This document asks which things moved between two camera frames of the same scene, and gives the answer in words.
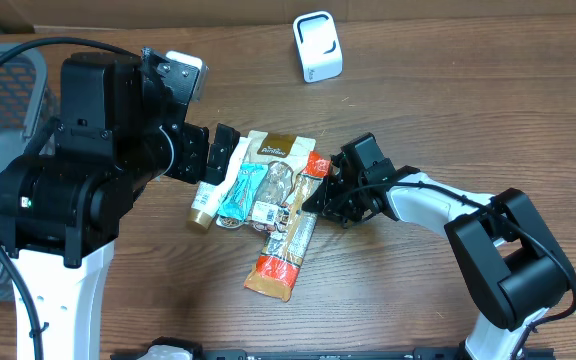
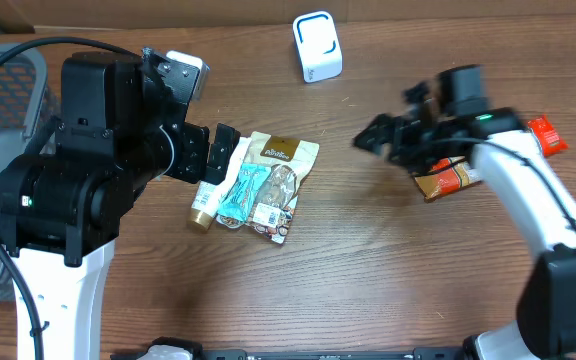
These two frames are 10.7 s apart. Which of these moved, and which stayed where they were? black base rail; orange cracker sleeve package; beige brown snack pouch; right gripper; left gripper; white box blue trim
Moved: right gripper; orange cracker sleeve package
Stayed: left gripper; white box blue trim; beige brown snack pouch; black base rail
